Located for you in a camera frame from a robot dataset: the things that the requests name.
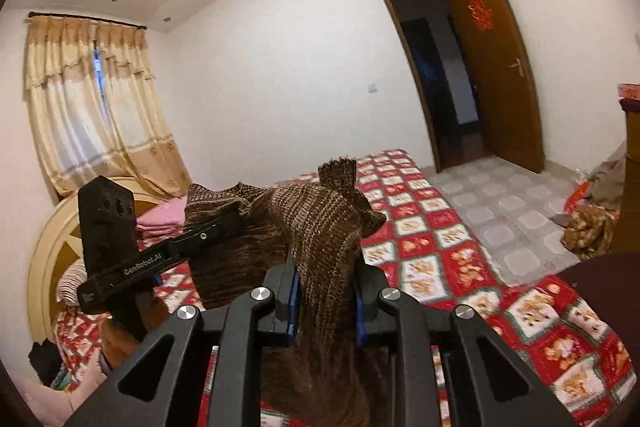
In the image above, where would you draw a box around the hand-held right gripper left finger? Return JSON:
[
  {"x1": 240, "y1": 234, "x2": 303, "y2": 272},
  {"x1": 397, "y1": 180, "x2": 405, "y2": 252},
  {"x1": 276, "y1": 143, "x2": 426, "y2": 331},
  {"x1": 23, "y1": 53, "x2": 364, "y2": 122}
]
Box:
[{"x1": 65, "y1": 264, "x2": 301, "y2": 427}]

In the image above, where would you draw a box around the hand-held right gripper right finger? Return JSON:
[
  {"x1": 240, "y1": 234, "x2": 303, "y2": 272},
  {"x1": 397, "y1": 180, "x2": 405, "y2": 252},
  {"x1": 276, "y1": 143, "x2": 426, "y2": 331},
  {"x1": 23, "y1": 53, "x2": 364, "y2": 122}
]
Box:
[{"x1": 351, "y1": 263, "x2": 577, "y2": 427}]

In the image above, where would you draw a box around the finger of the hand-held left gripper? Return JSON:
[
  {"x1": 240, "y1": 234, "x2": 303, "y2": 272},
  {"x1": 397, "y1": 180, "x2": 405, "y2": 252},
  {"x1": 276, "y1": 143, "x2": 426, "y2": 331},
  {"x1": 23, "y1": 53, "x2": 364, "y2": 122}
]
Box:
[{"x1": 171, "y1": 212, "x2": 244, "y2": 259}]

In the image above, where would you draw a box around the brown knit sweater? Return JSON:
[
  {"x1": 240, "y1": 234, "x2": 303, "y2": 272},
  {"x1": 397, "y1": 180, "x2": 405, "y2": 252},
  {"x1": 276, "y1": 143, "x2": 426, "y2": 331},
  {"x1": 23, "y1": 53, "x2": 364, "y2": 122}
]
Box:
[{"x1": 184, "y1": 155, "x2": 401, "y2": 427}]

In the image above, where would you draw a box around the person's left forearm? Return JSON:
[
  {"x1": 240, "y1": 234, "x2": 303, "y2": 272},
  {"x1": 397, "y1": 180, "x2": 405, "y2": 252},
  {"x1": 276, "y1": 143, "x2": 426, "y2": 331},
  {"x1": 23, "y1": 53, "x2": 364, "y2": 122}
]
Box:
[{"x1": 12, "y1": 352, "x2": 113, "y2": 427}]

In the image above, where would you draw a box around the person's left hand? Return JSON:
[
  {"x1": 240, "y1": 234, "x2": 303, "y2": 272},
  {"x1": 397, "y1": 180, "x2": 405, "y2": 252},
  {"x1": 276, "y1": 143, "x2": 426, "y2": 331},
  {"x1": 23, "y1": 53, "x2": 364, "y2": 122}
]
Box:
[{"x1": 101, "y1": 311, "x2": 147, "y2": 369}]

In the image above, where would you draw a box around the pink folded blanket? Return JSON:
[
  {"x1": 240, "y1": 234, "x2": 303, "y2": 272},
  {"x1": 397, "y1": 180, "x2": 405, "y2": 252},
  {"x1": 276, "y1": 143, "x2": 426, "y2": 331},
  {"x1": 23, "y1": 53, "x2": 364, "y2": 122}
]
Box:
[{"x1": 136, "y1": 198, "x2": 189, "y2": 239}]

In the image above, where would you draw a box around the striped pillow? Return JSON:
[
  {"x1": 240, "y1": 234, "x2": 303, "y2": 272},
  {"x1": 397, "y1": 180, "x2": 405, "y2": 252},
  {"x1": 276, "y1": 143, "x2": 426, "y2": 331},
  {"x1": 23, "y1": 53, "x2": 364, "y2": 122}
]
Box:
[{"x1": 56, "y1": 257, "x2": 92, "y2": 306}]

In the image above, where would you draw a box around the beige wooden headboard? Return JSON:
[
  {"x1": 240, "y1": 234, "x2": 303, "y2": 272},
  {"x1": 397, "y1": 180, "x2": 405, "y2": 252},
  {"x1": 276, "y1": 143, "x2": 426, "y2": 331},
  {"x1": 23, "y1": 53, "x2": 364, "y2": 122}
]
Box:
[{"x1": 27, "y1": 177, "x2": 193, "y2": 348}]

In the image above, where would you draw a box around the yellow patterned curtain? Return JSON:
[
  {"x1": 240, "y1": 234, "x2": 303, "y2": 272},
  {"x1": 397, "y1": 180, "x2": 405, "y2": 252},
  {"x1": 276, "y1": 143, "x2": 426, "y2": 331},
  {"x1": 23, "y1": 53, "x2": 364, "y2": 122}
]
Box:
[{"x1": 24, "y1": 16, "x2": 193, "y2": 199}]

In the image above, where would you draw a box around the dark cloth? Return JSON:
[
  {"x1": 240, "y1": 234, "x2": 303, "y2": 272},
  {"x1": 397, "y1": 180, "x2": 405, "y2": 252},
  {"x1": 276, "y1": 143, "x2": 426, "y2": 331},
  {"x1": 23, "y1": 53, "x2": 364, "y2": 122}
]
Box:
[{"x1": 27, "y1": 339, "x2": 67, "y2": 391}]

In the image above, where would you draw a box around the red printed bed sheet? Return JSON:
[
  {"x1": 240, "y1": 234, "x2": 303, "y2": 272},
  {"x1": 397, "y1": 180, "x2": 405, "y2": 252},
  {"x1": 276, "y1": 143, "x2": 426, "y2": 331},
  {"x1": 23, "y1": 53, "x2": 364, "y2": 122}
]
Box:
[{"x1": 50, "y1": 149, "x2": 638, "y2": 427}]

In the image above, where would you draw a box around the dark curtain rod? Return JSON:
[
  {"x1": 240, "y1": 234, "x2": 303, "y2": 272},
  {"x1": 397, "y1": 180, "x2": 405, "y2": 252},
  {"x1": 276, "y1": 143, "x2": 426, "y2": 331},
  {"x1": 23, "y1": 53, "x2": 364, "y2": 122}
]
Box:
[{"x1": 28, "y1": 12, "x2": 148, "y2": 29}]

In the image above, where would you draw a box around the brown floral cloth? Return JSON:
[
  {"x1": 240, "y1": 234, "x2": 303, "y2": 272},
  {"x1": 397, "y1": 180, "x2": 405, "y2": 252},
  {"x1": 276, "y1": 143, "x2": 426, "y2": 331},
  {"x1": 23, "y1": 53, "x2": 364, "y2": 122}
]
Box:
[{"x1": 562, "y1": 207, "x2": 622, "y2": 253}]

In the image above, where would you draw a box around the red plastic bag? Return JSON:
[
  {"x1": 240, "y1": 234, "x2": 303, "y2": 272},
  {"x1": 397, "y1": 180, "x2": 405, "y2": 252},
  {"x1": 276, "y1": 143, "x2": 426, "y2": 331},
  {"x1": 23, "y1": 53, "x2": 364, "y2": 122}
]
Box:
[{"x1": 565, "y1": 183, "x2": 594, "y2": 214}]

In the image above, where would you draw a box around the dark brown round table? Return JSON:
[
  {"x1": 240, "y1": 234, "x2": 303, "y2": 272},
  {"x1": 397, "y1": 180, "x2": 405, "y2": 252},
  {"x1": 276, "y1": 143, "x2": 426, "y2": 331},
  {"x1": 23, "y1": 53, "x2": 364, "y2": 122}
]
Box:
[{"x1": 554, "y1": 251, "x2": 640, "y2": 360}]

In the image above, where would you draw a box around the brown wooden door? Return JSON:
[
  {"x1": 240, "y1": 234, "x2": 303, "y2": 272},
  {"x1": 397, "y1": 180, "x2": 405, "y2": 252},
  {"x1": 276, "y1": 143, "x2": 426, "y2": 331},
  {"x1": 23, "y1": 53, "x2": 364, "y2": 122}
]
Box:
[{"x1": 446, "y1": 0, "x2": 546, "y2": 175}]

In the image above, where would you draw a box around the plain brown cloth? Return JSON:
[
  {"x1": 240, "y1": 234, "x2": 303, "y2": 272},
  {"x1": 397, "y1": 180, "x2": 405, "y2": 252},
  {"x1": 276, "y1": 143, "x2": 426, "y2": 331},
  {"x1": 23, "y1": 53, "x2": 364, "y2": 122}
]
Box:
[{"x1": 591, "y1": 151, "x2": 627, "y2": 208}]

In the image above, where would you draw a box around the wooden cabinet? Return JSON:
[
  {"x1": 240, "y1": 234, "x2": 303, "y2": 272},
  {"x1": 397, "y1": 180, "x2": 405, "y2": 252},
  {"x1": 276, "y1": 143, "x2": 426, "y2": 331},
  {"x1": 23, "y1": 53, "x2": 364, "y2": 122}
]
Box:
[{"x1": 611, "y1": 97, "x2": 640, "y2": 254}]

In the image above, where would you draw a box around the red paper door decoration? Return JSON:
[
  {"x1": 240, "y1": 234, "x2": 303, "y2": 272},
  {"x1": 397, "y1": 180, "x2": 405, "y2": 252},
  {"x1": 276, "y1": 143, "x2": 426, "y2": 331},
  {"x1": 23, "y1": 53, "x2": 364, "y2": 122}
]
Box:
[{"x1": 466, "y1": 0, "x2": 494, "y2": 32}]

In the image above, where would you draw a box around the brown door frame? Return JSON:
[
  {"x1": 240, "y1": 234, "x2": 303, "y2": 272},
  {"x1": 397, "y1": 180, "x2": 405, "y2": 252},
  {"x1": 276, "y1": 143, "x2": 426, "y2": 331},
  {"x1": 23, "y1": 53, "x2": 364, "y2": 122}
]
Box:
[{"x1": 377, "y1": 0, "x2": 496, "y2": 174}]

